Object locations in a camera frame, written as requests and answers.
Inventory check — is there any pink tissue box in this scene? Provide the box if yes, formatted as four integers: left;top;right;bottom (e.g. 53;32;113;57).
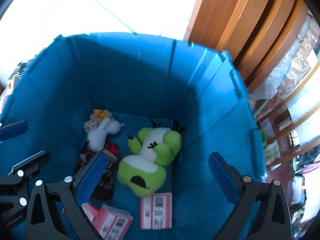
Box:
81;203;133;240

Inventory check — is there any pink box with barcode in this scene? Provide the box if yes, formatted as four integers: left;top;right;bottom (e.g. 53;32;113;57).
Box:
140;193;172;230

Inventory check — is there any blue plastic storage bin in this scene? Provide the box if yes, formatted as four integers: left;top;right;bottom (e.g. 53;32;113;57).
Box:
1;33;265;239

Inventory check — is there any small white plush toy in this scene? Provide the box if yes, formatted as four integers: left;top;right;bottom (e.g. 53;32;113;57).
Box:
87;118;124;152

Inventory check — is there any small yellow cream plush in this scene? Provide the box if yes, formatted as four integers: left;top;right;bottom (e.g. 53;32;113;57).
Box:
84;109;114;133

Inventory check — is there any green frog plush toy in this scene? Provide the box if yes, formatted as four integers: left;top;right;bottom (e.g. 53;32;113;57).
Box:
117;120;186;198

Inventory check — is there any maroon knit sock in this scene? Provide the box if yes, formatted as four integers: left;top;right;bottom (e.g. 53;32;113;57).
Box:
75;141;120;202

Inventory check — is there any wooden door frame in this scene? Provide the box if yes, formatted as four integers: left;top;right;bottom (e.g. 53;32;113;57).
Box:
184;0;308;93

